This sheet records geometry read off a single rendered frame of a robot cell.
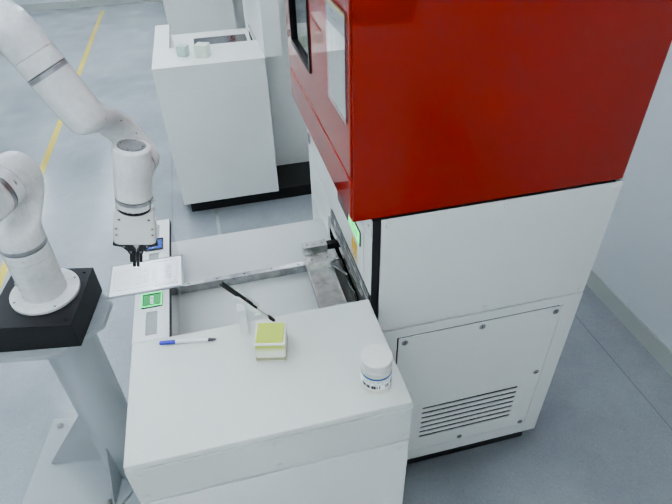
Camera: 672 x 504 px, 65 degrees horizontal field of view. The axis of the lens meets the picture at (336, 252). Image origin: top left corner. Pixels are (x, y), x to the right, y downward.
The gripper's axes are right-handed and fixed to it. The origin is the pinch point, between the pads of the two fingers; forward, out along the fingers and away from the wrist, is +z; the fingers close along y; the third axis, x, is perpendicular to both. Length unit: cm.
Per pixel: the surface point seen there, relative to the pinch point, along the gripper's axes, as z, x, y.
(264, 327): 2.1, 25.1, -30.0
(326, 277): 12, -6, -55
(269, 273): 19.7, -17.1, -39.1
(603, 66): -65, 15, -100
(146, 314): 15.8, 4.6, -2.2
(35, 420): 124, -47, 47
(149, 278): 15.0, -9.6, -2.6
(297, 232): 19, -40, -53
